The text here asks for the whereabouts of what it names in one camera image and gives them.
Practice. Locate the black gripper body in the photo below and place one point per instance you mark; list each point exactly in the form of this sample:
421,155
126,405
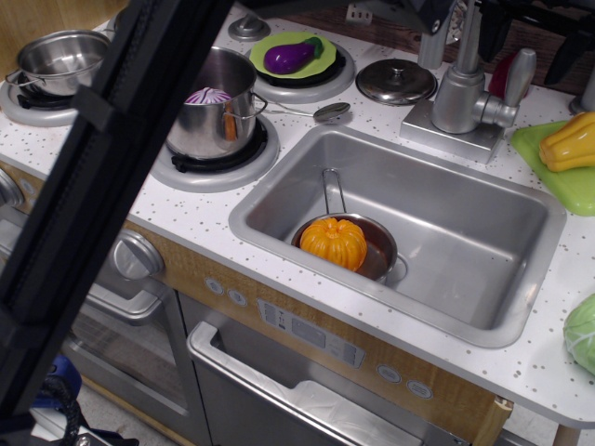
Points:
560,17

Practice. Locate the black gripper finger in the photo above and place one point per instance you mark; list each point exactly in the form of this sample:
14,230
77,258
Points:
572,48
494,31

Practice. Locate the silver faucet lever handle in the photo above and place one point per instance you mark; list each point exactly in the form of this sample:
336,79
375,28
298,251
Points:
520,75

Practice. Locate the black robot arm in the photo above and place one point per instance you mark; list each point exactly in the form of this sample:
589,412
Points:
96,179

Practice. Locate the red toy vegetable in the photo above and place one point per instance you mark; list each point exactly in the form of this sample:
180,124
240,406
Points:
497,84

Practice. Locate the silver toy faucet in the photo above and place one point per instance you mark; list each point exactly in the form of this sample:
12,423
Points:
464,119

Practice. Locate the yellow toy squash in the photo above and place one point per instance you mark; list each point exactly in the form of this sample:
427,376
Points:
572,146

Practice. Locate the steel pot lid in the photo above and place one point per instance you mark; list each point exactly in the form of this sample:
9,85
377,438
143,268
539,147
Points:
396,82

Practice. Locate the green cutting board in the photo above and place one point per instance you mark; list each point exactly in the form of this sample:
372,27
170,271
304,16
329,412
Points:
574,188

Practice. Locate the metal spoon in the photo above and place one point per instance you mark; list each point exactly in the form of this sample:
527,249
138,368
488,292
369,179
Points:
324,114

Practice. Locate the back stove burner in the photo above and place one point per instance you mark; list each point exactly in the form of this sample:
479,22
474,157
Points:
336,79

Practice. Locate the stove burner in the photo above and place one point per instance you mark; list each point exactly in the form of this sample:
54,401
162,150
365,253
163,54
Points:
218,180
34,116
336,79

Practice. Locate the purple toy eggplant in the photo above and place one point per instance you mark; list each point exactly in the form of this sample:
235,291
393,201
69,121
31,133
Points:
287,59

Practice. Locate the silver sink basin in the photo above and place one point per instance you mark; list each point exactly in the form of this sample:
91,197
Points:
473,249

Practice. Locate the green plate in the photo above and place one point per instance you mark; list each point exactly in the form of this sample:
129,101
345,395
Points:
317,66

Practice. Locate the silver knob back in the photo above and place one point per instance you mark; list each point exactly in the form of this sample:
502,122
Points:
249,28

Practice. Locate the small steel saucepan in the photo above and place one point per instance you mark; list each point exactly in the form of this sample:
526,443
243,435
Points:
382,252

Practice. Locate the orange toy pumpkin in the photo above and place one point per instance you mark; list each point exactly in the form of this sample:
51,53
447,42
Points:
338,241

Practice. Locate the green toy cabbage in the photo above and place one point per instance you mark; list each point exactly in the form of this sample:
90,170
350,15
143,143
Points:
578,333

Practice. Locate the tall steel pot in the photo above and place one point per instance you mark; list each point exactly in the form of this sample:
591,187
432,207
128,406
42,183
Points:
212,131

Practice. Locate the purple toy onion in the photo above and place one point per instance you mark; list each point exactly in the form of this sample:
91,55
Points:
208,95

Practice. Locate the front stove burner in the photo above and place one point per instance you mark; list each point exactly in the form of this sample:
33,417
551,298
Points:
218,180

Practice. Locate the silver stove knob front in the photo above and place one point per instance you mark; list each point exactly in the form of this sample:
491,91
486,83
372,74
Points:
134,257

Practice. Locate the dishwasher door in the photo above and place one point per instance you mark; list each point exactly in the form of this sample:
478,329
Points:
257,392

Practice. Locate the steel bowl pot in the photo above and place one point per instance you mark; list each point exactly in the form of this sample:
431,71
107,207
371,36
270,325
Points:
58,63

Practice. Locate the left stove burner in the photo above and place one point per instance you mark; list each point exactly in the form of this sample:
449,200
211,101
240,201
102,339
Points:
34,116

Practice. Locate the oven door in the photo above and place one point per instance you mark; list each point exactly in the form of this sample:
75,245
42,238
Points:
129,342

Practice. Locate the silver knob far left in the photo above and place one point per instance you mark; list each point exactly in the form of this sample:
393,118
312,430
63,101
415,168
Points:
10,192

